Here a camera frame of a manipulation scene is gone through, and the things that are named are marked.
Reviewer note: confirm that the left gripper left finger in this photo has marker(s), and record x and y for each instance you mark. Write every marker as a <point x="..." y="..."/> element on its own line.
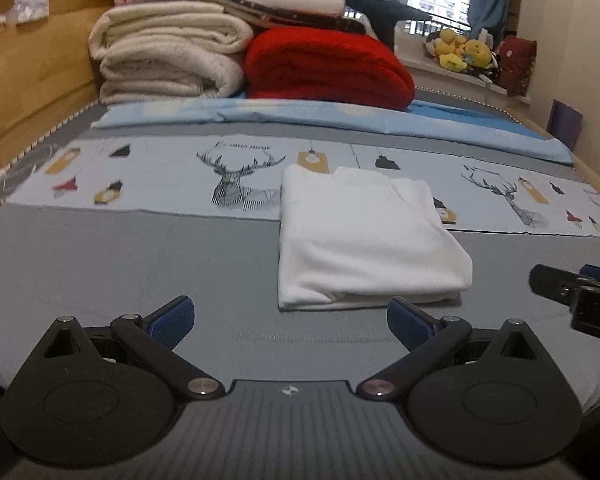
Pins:
<point x="132" y="358"/>

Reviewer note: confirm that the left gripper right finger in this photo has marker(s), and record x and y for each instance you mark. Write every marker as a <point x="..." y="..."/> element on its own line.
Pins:
<point x="450" y="359"/>

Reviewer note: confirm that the white long-sleeve shirt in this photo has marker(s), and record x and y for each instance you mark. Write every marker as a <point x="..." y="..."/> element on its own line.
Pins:
<point x="356" y="238"/>

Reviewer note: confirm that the light blue folded sheet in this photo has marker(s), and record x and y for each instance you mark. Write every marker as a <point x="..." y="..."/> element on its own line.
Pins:
<point x="423" y="120"/>

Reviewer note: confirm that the yellow plush toys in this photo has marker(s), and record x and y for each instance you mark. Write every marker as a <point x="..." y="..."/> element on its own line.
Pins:
<point x="458" y="54"/>

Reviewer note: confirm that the cream folded blanket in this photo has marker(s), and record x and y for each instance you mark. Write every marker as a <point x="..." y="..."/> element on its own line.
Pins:
<point x="169" y="50"/>

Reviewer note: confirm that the red folded blanket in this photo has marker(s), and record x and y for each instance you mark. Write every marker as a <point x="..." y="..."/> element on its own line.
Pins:
<point x="300" y="63"/>

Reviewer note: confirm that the navy patterned folded cloth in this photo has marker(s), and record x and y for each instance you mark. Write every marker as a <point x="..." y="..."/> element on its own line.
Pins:
<point x="267" y="18"/>

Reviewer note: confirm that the crumpled white tissue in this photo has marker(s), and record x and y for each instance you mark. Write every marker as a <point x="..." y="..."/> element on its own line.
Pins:
<point x="25" y="12"/>

